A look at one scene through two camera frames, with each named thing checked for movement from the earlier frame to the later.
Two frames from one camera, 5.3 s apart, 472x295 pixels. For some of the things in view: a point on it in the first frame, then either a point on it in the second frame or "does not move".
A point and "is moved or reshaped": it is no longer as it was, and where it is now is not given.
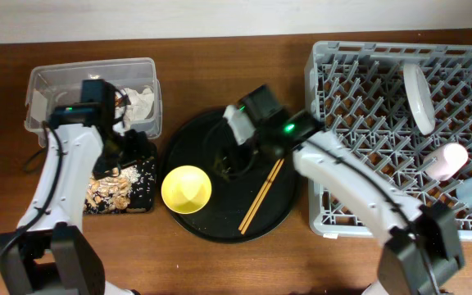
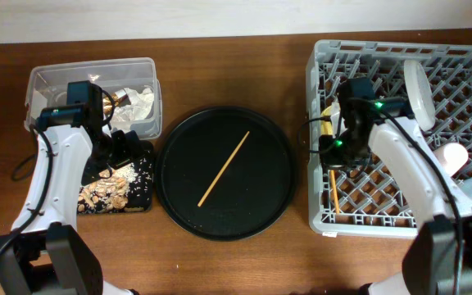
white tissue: x=140 y=104 does not move
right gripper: x=238 y=149 → x=331 y=158
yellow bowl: x=186 y=189 → x=326 y=125
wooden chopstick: x=258 y=195 → x=222 y=170
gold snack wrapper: x=122 y=102 does not move
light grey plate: x=419 y=97 does not move
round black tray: x=237 y=174 does not move
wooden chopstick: x=261 y=197 is moved or reshaped
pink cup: x=444 y=162 does not move
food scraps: x=111 y=192 does not move
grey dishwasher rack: x=424 y=115 does not move
